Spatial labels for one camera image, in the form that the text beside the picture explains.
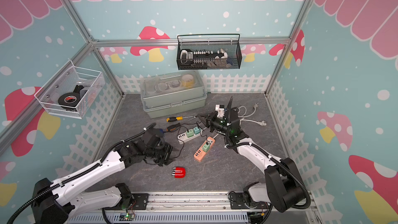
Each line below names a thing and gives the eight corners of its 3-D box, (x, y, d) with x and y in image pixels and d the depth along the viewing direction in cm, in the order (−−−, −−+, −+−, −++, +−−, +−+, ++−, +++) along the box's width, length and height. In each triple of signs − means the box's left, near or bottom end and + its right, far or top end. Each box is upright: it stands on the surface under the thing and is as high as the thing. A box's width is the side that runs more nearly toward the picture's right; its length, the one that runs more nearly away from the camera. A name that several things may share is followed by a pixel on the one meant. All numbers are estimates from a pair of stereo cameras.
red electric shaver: (172, 178, 83) (171, 176, 80) (173, 169, 86) (172, 167, 83) (185, 178, 83) (184, 176, 80) (186, 169, 86) (185, 167, 83)
